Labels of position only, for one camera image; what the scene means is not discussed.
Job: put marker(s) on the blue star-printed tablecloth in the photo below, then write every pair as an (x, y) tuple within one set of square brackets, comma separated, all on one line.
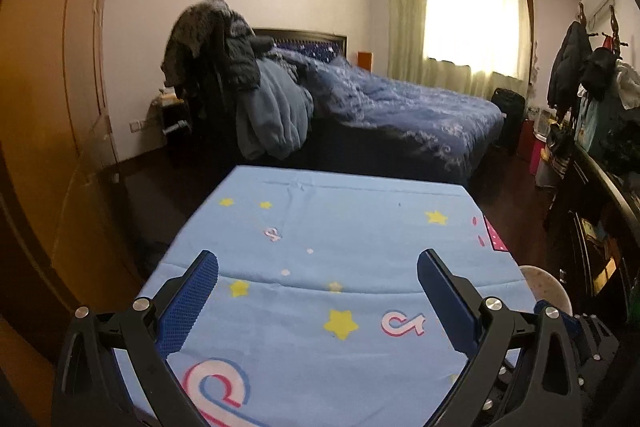
[(325, 227)]

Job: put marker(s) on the nightstand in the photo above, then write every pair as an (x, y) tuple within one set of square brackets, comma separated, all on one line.
[(170, 112)]

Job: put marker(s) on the pink and white container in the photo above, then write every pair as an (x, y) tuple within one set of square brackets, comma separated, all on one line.
[(542, 162)]

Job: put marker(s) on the blue fleece blanket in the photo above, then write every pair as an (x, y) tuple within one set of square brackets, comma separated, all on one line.
[(272, 107)]

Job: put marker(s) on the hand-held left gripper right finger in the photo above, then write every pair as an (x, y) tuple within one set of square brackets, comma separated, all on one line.
[(445, 302)]

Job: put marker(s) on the hanging black garment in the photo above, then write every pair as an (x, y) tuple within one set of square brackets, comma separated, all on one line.
[(597, 72)]

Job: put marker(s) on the pale window curtain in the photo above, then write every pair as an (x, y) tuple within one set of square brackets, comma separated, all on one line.
[(407, 22)]

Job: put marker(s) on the wall socket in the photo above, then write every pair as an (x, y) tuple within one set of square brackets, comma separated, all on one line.
[(136, 125)]

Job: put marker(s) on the black suitcase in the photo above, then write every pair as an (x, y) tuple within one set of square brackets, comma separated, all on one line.
[(507, 117)]

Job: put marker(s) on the dark bed headboard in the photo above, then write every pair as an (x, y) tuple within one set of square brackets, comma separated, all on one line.
[(300, 39)]

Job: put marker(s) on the orange wooden board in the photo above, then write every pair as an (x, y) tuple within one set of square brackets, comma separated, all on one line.
[(365, 59)]

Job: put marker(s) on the hanging dark coat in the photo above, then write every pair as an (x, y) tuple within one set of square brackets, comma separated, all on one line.
[(565, 67)]

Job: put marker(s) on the dark grey jacket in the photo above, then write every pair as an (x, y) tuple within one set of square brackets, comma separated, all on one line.
[(220, 42)]

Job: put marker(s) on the wooden wardrobe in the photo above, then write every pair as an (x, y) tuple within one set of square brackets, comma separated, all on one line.
[(50, 132)]

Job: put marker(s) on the bed with blue bedding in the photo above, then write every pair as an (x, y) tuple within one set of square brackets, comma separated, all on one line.
[(400, 112)]

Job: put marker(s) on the red box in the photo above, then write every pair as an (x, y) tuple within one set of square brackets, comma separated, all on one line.
[(527, 139)]

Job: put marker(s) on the dark wooden dresser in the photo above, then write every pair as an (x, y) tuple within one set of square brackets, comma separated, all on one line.
[(590, 227)]

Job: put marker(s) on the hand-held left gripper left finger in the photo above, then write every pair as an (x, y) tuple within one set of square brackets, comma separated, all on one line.
[(192, 302)]

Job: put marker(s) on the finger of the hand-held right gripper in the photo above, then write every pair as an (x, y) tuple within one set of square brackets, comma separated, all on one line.
[(507, 387), (595, 347)]

